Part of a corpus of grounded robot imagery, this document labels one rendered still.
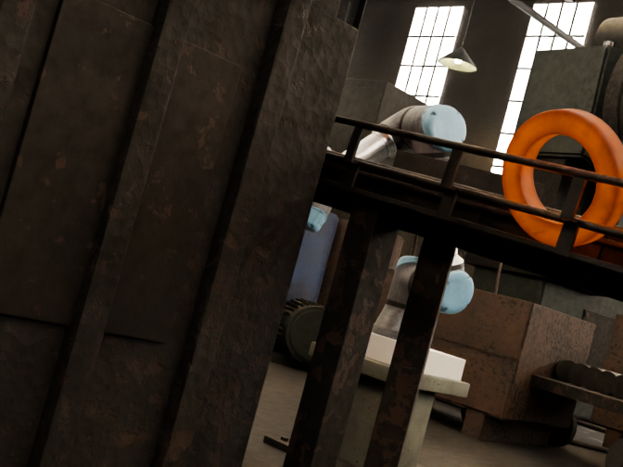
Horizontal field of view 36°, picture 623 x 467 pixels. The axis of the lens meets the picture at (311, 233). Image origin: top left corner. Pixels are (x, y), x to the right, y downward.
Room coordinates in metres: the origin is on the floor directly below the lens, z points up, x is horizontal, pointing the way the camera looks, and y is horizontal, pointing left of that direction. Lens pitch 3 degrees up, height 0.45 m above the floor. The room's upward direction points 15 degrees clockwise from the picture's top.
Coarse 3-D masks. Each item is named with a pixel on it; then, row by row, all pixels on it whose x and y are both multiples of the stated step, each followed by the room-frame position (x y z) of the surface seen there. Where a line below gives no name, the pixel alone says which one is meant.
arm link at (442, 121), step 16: (416, 112) 2.46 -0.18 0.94; (432, 112) 2.40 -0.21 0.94; (448, 112) 2.41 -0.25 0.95; (400, 128) 2.50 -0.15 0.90; (416, 128) 2.44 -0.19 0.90; (432, 128) 2.39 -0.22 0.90; (448, 128) 2.41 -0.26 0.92; (464, 128) 2.44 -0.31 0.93; (416, 144) 2.45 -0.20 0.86; (448, 160) 2.44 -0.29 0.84; (464, 272) 2.49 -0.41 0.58; (448, 288) 2.47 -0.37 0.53; (464, 288) 2.50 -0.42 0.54; (448, 304) 2.49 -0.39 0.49; (464, 304) 2.51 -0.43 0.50
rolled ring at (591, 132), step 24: (528, 120) 1.30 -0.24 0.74; (552, 120) 1.27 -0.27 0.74; (576, 120) 1.24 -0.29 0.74; (600, 120) 1.24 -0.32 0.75; (528, 144) 1.31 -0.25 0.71; (600, 144) 1.22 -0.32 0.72; (504, 168) 1.35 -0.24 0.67; (528, 168) 1.34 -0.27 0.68; (600, 168) 1.23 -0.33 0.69; (504, 192) 1.35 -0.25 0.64; (528, 192) 1.34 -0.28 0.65; (600, 192) 1.24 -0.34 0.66; (528, 216) 1.33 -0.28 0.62; (600, 216) 1.24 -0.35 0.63; (552, 240) 1.31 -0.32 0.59; (576, 240) 1.28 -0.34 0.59
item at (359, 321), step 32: (352, 224) 1.57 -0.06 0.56; (384, 224) 1.55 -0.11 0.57; (352, 256) 1.55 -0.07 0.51; (384, 256) 1.56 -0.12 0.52; (352, 288) 1.54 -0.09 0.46; (352, 320) 1.54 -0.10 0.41; (320, 352) 1.56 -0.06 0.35; (352, 352) 1.55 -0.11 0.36; (320, 384) 1.55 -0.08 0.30; (352, 384) 1.56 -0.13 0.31; (320, 416) 1.54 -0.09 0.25; (288, 448) 1.57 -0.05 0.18; (320, 448) 1.54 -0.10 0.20
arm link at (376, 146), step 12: (384, 120) 2.56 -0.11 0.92; (396, 120) 2.52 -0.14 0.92; (372, 132) 2.57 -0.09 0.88; (360, 144) 2.52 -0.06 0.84; (372, 144) 2.51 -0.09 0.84; (384, 144) 2.52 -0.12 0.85; (396, 144) 2.52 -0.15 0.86; (360, 156) 2.49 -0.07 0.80; (372, 156) 2.51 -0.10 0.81; (384, 156) 2.53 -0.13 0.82
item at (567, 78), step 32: (608, 32) 7.38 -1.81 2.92; (544, 64) 7.14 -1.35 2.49; (576, 64) 6.88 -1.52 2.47; (608, 64) 6.70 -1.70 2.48; (544, 96) 7.08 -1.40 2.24; (576, 96) 6.83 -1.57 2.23; (608, 96) 6.51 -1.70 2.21; (544, 160) 7.03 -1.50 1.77; (576, 160) 6.82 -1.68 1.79; (544, 192) 6.96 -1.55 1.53; (480, 256) 7.16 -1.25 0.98; (480, 288) 7.14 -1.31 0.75; (512, 288) 6.88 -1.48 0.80; (544, 288) 6.66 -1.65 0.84; (576, 288) 6.84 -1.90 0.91; (608, 320) 7.05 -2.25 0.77; (576, 416) 7.05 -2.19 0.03
